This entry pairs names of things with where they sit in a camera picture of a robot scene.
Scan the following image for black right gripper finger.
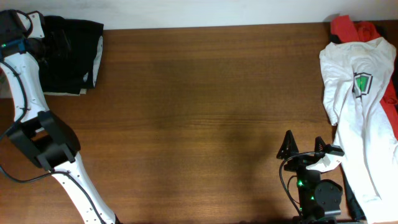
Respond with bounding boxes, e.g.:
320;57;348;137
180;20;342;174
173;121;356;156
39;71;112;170
276;130;299;160
314;136;326;156

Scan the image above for black shorts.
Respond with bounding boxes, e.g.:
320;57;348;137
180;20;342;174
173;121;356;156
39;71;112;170
39;16;104;95

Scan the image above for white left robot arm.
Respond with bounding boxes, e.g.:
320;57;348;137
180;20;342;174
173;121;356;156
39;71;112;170
1;9;119;223

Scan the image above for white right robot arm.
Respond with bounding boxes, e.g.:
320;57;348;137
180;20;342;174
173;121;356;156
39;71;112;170
276;130;345;224

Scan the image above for khaki folded shorts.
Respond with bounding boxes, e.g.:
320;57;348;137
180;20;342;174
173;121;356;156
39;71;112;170
1;71;87;99

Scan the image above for white t-shirt with logo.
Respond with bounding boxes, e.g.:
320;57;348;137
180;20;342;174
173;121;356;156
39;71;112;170
319;37;397;223

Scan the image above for red garment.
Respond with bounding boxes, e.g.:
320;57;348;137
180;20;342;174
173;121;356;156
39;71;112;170
330;16;397;138

